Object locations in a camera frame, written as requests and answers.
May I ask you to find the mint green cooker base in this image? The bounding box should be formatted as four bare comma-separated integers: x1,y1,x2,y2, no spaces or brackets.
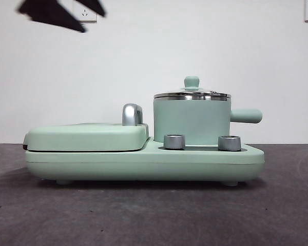
25,137,265,186

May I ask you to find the mint green hinged griddle cover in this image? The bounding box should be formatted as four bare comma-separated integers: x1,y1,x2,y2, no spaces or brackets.
23,122,149,152

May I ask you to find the glass lid with green knob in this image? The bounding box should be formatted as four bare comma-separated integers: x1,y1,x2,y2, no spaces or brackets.
153,75,232,100

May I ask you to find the silver control knob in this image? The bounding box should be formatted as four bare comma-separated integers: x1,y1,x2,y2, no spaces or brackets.
163,133,186,150
217,135,241,151

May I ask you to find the mint green pot with handle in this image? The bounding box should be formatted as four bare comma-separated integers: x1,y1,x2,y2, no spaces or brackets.
153,97,263,144

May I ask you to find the chrome griddle handle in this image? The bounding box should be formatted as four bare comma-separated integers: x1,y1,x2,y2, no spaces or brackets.
122,103,144,127

